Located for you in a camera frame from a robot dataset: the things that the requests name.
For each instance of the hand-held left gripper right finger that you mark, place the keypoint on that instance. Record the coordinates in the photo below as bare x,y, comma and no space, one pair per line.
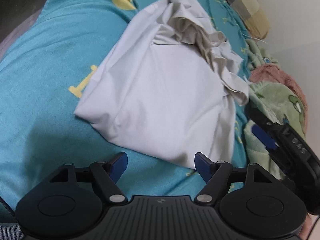
202,167

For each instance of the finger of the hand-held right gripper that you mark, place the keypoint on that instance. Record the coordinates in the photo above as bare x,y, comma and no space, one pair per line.
262,135
260,116

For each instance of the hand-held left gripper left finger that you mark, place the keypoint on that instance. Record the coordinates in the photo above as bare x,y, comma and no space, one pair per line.
121,165

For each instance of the white shirt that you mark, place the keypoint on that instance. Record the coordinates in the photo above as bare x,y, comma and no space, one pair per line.
162,92

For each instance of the green cartoon fleece blanket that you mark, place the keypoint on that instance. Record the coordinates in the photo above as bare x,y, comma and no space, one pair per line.
275,100

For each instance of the pink fluffy blanket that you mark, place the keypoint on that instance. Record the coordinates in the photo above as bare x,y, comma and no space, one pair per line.
277,73

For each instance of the plaid pillow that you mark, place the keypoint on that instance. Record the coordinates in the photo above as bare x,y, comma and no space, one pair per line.
242,0

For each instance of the teal printed bed sheet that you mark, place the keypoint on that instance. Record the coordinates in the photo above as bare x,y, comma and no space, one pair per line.
62,55

